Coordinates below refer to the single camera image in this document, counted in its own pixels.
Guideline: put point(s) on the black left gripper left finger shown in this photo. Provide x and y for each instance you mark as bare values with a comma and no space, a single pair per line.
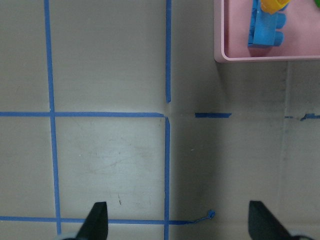
95,226

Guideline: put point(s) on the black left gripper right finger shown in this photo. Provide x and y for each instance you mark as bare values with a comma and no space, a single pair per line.
263,225

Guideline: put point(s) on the blue building block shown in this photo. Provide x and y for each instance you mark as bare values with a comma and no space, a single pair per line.
263,29

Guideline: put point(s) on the yellow building block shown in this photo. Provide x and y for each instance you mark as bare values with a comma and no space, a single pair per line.
273,6

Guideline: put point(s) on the green building block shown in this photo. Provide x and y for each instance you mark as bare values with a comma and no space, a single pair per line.
317,3

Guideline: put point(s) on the pink plastic box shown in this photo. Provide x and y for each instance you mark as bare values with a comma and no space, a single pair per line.
231,20

